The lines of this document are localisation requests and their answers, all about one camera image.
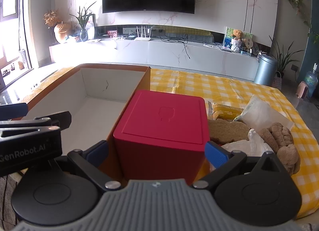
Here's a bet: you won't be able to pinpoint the white tissue paper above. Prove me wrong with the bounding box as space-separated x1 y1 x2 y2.
221 129 273 157

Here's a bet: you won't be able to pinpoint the brown flat sponge cloth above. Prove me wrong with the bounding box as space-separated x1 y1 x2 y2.
208 119 250 145

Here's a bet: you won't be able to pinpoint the yellow snack packet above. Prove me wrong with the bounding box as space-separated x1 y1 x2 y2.
208 102 243 121

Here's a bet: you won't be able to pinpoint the white plastic bag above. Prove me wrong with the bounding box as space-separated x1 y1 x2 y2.
233 95 294 132

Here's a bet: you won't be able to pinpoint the large orange open box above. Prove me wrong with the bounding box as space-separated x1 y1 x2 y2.
24 64 151 181

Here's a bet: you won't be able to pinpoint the yellow checkered tablecloth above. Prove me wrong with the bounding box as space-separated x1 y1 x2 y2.
151 69 318 218

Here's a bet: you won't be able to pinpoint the red square box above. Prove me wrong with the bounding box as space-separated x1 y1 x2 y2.
113 90 209 184

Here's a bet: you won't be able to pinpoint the woven plant basket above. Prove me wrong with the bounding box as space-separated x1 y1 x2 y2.
272 71 282 90

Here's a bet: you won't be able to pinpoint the grey metal trash bin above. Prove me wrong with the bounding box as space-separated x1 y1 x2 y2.
254 54 278 86

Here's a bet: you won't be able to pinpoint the orange round vase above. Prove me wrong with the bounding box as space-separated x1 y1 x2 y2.
53 22 71 44

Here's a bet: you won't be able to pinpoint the dried yellow flowers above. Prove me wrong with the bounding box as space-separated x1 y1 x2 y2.
43 10 61 28

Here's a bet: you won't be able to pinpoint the white tv cabinet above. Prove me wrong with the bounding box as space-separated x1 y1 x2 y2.
49 39 258 81

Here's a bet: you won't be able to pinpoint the pink small heater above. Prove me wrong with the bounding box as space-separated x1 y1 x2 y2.
296 81 308 99

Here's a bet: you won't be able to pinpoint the potted plant by bin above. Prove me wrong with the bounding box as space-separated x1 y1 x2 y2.
269 36 304 78

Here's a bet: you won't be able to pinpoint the blue water jug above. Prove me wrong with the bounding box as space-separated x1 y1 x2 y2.
304 63 318 98

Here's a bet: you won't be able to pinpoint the teddy bear toy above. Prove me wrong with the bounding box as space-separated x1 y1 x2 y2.
231 29 245 53

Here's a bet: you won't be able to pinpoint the green leafy potted plant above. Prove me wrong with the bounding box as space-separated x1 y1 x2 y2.
70 2 96 42

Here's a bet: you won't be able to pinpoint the green picture book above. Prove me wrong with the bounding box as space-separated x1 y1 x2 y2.
223 27 254 52

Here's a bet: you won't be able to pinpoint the pink photo card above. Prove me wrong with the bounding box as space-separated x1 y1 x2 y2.
107 30 118 38

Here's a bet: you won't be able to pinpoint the white wifi router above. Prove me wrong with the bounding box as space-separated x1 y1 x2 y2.
135 26 152 41

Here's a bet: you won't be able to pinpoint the hanging ivy plant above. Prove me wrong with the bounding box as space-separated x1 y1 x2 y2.
287 0 318 45

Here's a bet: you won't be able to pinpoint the black cables on cabinet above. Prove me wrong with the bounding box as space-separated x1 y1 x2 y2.
158 28 191 60

